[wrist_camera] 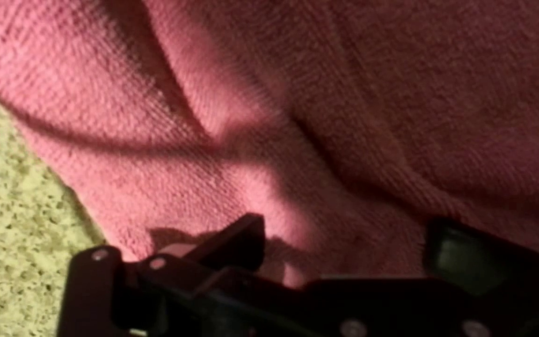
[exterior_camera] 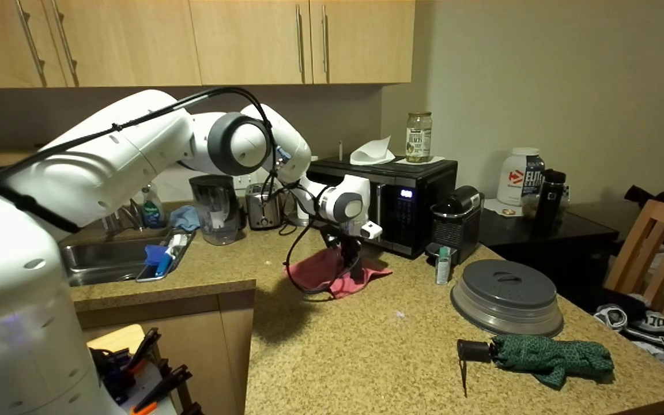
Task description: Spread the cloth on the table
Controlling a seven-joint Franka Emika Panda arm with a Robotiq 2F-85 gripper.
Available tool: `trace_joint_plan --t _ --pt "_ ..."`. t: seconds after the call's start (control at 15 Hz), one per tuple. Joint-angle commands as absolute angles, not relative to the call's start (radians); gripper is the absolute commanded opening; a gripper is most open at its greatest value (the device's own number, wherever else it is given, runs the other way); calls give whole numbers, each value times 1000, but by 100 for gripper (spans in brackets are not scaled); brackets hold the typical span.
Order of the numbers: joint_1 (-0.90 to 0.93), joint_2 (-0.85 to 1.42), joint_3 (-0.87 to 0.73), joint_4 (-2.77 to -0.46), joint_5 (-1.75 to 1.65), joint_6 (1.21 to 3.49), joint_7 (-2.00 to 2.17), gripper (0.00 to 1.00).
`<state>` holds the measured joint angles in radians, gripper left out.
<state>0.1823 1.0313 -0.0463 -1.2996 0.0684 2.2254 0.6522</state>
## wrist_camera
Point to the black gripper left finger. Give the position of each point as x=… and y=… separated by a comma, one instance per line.
x=126, y=292

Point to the pink cloth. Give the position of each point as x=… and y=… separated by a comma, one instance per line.
x=345, y=123

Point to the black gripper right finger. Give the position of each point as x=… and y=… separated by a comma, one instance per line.
x=488, y=262

